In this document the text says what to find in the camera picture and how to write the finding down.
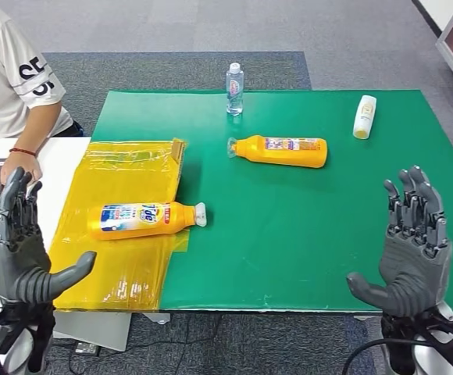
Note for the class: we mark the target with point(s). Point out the grey table bracket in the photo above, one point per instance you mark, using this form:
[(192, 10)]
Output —
[(157, 317)]

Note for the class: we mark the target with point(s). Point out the orange detergent bottle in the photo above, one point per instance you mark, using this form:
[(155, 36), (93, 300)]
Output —
[(284, 152), (133, 220)]

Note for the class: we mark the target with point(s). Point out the grey power adapter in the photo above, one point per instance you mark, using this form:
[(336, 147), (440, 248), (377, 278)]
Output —
[(88, 348)]

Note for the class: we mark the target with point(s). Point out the person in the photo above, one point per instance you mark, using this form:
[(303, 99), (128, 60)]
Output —
[(8, 77)]

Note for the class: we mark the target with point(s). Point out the yellow taped cardboard sheet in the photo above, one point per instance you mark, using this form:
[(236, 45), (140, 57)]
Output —
[(125, 171)]

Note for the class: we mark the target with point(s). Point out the small white bottle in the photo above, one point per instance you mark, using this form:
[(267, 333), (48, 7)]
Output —
[(364, 117)]

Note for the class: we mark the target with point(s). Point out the grey desk side panel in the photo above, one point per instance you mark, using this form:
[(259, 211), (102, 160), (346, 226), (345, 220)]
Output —
[(101, 330)]

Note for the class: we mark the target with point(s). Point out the green table mat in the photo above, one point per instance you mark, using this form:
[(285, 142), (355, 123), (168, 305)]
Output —
[(308, 233)]

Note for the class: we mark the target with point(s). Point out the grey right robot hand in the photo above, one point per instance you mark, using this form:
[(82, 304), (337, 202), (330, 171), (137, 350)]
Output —
[(413, 269)]

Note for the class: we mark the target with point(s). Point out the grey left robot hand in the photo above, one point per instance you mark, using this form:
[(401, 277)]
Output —
[(19, 264)]

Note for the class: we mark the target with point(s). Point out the clear water bottle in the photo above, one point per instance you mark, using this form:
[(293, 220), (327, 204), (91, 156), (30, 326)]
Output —
[(235, 90)]

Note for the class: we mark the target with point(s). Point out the person's left hand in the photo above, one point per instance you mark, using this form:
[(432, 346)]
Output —
[(27, 164)]

